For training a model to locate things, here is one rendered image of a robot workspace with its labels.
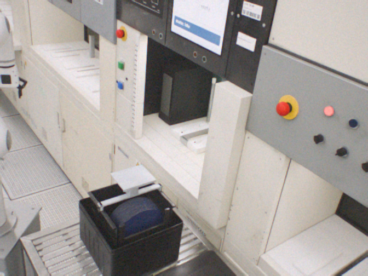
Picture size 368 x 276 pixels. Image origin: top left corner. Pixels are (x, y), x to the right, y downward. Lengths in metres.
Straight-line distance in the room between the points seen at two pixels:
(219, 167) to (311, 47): 0.51
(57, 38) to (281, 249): 2.40
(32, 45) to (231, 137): 2.24
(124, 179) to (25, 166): 2.07
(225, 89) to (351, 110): 0.40
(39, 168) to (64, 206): 0.51
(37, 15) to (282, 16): 2.32
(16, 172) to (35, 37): 1.02
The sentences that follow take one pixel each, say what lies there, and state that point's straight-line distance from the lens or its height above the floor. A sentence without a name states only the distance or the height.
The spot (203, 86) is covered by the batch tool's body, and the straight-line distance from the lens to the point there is 2.13.
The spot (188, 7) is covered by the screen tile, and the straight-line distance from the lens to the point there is 1.44.
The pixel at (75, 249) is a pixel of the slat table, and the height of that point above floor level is 0.76.
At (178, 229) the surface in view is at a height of 0.91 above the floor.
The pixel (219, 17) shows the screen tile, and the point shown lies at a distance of 1.32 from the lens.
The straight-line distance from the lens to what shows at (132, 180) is 1.32.
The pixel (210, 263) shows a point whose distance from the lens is 1.40.
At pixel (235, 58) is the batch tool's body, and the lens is 1.27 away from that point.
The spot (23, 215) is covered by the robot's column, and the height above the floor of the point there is 0.76.
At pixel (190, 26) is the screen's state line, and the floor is 1.52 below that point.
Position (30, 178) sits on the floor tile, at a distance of 3.20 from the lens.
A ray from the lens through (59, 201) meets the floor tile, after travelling 2.96.
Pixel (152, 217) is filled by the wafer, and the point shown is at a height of 0.95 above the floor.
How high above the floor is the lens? 1.88
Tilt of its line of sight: 30 degrees down
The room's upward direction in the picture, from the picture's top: 7 degrees clockwise
